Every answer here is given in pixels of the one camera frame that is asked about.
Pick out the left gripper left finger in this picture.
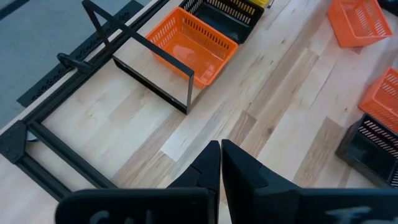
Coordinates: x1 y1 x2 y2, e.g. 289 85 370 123
55 140 221 224

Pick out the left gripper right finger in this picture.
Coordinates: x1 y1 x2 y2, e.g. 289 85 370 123
222 139 398 224

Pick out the black slotted plastic basket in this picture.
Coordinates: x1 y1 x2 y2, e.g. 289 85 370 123
335 113 398 190
179 0 265 45

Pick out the orange slotted plastic basket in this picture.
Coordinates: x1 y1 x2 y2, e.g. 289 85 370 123
145 6 239 90
358 67 398 135
327 0 394 49

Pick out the yellow slotted plastic basket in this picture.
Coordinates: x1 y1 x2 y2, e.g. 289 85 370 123
248 0 271 9

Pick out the black aluminium rig frame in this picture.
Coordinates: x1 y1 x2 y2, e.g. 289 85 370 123
0 0 171 202

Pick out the black round stand post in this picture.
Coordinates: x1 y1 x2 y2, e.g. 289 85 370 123
57 52 94 75

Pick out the black metal shelf end frame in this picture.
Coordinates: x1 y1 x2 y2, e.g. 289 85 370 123
81 0 196 115

